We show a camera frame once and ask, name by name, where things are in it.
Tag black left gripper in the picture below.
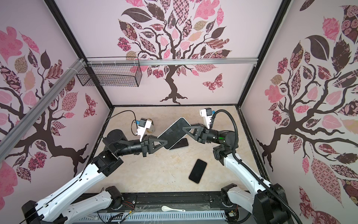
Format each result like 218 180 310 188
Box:
116 134 167 157

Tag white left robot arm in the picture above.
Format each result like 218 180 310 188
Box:
21 129 168 224

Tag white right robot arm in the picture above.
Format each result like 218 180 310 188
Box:
183 124 301 224

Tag black phone pink case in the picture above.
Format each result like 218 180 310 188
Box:
170 138 189 150

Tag black phone on table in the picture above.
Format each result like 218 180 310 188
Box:
189 159 208 184

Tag white plastic spoon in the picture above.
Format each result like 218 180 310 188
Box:
161 205 186 212

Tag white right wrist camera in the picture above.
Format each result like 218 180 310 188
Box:
200 108 213 129

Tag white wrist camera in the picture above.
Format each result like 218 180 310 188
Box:
137 118 147 141
200 108 213 129

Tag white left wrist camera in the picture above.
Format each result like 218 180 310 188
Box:
137 118 147 141

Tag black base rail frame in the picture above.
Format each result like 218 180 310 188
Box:
53 191 269 224

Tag white slotted cable duct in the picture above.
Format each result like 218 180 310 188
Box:
75 211 226 224

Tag black wire basket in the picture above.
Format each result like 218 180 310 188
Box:
76 56 142 87

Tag aluminium rail back wall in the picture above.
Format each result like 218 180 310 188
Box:
87 57 258 66

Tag aluminium rail wall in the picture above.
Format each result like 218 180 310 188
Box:
1 58 85 161
87 57 258 66

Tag black corrugated cable conduit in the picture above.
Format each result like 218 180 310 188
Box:
211 109 304 224

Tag aluminium rail left wall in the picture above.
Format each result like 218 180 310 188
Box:
1 58 85 161

